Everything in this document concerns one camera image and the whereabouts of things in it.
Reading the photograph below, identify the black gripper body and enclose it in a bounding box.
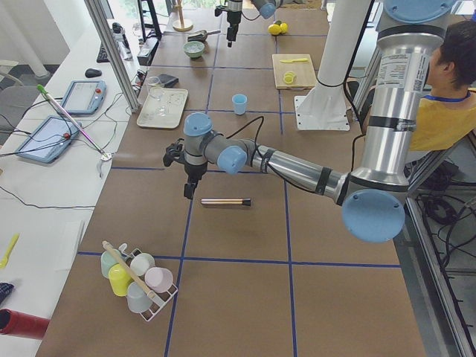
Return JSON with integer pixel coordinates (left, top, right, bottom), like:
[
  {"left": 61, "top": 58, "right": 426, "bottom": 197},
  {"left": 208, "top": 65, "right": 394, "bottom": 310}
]
[
  {"left": 215, "top": 2, "right": 242, "bottom": 27},
  {"left": 163, "top": 138, "right": 207, "bottom": 182}
]

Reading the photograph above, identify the steel muddler black tip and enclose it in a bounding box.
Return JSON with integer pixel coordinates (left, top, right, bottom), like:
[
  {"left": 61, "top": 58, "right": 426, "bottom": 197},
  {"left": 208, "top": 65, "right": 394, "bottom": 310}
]
[{"left": 200, "top": 198, "right": 252, "bottom": 207}]

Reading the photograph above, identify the light blue plastic cup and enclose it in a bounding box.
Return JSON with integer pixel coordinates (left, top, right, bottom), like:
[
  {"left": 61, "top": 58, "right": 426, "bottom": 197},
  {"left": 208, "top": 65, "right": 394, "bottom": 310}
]
[{"left": 232, "top": 94, "right": 248, "bottom": 115}]

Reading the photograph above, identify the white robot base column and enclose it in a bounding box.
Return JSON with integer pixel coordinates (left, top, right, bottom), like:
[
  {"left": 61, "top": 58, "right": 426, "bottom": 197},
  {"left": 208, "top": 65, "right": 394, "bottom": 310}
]
[{"left": 295, "top": 0, "right": 373, "bottom": 131}]

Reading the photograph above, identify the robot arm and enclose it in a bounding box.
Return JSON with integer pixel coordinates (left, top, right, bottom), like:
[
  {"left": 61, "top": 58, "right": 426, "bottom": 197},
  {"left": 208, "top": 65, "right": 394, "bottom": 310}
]
[
  {"left": 163, "top": 1, "right": 454, "bottom": 242},
  {"left": 214, "top": 0, "right": 292, "bottom": 48}
]

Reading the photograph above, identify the whole yellow lemon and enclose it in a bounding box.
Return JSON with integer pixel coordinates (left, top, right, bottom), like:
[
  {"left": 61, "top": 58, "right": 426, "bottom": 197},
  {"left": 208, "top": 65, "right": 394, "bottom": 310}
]
[{"left": 280, "top": 22, "right": 289, "bottom": 34}]

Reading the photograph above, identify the white cup in rack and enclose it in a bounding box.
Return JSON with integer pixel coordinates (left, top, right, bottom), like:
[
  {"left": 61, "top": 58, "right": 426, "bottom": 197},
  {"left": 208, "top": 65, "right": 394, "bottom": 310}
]
[{"left": 130, "top": 253, "right": 155, "bottom": 277}]

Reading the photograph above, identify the pink cup in rack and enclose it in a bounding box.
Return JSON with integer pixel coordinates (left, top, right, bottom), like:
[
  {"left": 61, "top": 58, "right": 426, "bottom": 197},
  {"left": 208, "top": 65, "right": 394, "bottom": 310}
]
[{"left": 144, "top": 267, "right": 173, "bottom": 293}]

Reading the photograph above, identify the green cup in rack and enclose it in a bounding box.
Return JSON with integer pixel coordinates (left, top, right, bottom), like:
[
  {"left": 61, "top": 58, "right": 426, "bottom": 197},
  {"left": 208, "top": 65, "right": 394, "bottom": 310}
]
[{"left": 100, "top": 251, "right": 118, "bottom": 279}]

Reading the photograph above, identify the yellow cup in rack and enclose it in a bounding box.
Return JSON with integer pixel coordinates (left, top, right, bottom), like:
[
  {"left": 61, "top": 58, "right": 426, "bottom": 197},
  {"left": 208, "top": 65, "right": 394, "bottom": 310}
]
[{"left": 108, "top": 263, "right": 133, "bottom": 297}]

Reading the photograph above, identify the grey-blue cup in rack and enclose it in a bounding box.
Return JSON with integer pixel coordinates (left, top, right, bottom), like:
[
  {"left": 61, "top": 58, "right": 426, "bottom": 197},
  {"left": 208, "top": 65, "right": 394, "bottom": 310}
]
[{"left": 126, "top": 282, "right": 152, "bottom": 313}]

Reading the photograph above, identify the metal ice scoop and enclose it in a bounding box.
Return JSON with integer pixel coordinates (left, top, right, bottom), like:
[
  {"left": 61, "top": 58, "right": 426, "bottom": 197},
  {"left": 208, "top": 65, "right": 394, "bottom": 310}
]
[{"left": 187, "top": 30, "right": 221, "bottom": 42}]

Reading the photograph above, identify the green bowl of ice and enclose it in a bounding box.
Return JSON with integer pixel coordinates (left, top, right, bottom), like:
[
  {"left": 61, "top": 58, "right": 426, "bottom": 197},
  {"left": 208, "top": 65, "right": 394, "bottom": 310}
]
[{"left": 183, "top": 41, "right": 205, "bottom": 59}]

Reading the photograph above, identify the cream bear serving tray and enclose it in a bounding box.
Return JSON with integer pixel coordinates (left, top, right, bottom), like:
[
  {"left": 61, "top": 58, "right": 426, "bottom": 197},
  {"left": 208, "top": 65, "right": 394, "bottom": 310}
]
[{"left": 137, "top": 89, "right": 188, "bottom": 129}]

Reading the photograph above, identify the yellow plastic knife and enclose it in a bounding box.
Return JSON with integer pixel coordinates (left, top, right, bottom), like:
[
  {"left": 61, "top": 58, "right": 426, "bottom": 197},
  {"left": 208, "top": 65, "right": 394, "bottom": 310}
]
[{"left": 280, "top": 57, "right": 309, "bottom": 64}]

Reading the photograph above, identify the wooden cutting board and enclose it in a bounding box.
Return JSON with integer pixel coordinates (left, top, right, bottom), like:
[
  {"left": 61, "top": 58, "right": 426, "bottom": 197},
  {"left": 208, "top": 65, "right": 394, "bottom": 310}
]
[{"left": 272, "top": 54, "right": 317, "bottom": 89}]

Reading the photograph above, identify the blue teach pendant far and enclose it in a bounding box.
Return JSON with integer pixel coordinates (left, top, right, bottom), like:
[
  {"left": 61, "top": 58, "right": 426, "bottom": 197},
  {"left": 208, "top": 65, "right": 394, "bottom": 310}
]
[{"left": 61, "top": 80, "right": 107, "bottom": 115}]

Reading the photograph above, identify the blue teach pendant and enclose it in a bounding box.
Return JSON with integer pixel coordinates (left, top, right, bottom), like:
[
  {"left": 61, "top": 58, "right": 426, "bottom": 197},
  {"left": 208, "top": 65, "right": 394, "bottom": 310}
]
[
  {"left": 61, "top": 80, "right": 107, "bottom": 115},
  {"left": 15, "top": 115, "right": 80, "bottom": 164}
]

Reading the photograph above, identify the black computer mouse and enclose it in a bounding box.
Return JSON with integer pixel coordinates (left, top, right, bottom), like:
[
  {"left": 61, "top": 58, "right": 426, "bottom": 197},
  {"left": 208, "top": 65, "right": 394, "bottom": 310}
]
[{"left": 84, "top": 68, "right": 102, "bottom": 78}]

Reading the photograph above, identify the black keyboard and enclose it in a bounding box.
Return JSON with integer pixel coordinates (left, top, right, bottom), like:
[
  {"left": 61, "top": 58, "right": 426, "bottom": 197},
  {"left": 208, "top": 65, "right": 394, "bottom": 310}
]
[{"left": 96, "top": 44, "right": 109, "bottom": 63}]

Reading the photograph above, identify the blue teach pendant near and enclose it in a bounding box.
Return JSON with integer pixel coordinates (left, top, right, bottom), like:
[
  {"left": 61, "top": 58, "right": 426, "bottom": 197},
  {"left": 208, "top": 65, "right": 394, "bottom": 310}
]
[{"left": 15, "top": 115, "right": 80, "bottom": 164}]

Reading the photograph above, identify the metal rod with green tip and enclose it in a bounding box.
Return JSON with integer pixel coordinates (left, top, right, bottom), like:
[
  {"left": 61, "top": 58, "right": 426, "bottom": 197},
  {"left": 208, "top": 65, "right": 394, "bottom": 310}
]
[{"left": 36, "top": 85, "right": 113, "bottom": 161}]

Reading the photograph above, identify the red cylinder bottle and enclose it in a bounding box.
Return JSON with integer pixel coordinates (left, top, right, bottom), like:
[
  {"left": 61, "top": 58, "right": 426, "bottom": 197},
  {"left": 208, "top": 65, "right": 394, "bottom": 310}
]
[{"left": 1, "top": 309, "right": 50, "bottom": 340}]

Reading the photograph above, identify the person in yellow shirt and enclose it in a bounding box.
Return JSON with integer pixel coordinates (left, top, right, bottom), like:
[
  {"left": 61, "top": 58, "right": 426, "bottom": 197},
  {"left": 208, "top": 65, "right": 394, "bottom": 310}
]
[{"left": 409, "top": 20, "right": 475, "bottom": 152}]

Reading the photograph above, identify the white wire cup rack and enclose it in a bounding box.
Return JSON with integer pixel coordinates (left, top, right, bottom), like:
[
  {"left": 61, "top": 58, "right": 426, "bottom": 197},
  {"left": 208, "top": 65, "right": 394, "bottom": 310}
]
[{"left": 119, "top": 243, "right": 178, "bottom": 321}]

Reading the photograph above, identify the aluminium frame post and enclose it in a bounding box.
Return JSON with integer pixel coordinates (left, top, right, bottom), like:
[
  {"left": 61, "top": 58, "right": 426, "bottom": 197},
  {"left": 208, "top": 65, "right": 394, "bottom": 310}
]
[{"left": 84, "top": 0, "right": 140, "bottom": 113}]

